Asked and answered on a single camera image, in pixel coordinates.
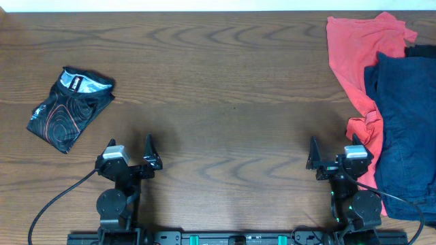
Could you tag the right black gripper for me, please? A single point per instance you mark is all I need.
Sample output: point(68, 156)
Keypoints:
point(327, 170)

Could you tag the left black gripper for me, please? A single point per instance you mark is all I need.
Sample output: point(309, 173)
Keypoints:
point(150, 156)

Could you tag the navy blue shorts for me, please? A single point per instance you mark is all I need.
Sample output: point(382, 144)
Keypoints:
point(404, 92)

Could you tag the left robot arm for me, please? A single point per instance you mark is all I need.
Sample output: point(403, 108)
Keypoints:
point(118, 207)

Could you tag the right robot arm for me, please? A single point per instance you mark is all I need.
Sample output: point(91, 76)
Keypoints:
point(355, 210)

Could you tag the black patterned folded shirt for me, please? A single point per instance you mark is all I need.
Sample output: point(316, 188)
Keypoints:
point(74, 101)

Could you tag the red orange shirt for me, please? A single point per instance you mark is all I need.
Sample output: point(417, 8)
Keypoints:
point(353, 44)

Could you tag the black garment at edge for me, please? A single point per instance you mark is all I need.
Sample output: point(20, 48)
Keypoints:
point(428, 51)

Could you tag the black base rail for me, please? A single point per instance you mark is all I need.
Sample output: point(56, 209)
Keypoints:
point(304, 236)

